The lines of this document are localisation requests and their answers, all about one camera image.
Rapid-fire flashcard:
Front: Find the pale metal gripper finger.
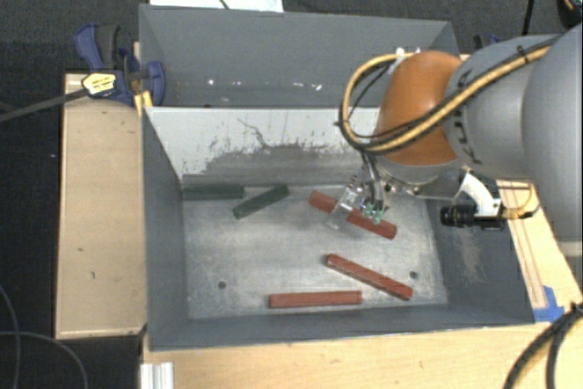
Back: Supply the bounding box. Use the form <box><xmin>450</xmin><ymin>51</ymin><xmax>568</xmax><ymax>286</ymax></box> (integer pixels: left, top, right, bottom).
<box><xmin>325</xmin><ymin>189</ymin><xmax>359</xmax><ymax>230</ymax></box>

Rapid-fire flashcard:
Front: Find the red-brown flat block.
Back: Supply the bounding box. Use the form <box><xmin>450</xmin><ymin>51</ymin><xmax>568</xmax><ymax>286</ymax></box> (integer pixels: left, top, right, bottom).
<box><xmin>308</xmin><ymin>189</ymin><xmax>398</xmax><ymax>241</ymax></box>
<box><xmin>324</xmin><ymin>253</ymin><xmax>415</xmax><ymax>302</ymax></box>
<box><xmin>267</xmin><ymin>290</ymin><xmax>364</xmax><ymax>311</ymax></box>

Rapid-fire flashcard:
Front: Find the dark green flat block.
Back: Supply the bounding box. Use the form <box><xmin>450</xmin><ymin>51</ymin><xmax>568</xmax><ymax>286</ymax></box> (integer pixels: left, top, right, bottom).
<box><xmin>181</xmin><ymin>182</ymin><xmax>246</xmax><ymax>202</ymax></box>
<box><xmin>231</xmin><ymin>183</ymin><xmax>291</xmax><ymax>220</ymax></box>

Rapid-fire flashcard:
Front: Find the grey metal bin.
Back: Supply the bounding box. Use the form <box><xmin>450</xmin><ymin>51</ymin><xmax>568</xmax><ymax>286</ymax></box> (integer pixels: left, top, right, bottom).
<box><xmin>138</xmin><ymin>3</ymin><xmax>537</xmax><ymax>353</ymax></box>

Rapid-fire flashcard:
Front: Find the pale wood board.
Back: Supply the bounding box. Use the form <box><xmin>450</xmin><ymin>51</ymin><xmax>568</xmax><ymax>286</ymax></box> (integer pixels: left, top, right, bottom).
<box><xmin>55</xmin><ymin>72</ymin><xmax>149</xmax><ymax>340</ymax></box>

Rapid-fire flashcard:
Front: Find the black cylinder on white bracket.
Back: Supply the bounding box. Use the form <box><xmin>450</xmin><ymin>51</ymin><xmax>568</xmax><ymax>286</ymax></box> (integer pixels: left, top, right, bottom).
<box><xmin>439</xmin><ymin>172</ymin><xmax>506</xmax><ymax>230</ymax></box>

